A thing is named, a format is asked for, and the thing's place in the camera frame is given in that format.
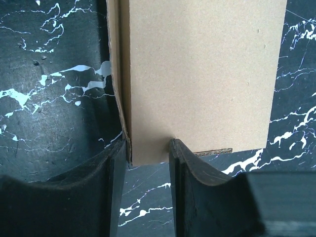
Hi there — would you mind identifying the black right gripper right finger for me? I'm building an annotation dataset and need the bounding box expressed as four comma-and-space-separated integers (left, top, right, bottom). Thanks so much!
169, 139, 316, 237

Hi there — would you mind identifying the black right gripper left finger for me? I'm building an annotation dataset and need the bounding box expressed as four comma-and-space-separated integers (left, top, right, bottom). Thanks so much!
0, 141, 126, 237

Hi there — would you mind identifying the cardboard box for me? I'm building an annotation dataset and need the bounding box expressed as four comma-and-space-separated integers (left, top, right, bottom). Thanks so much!
106, 0, 287, 166

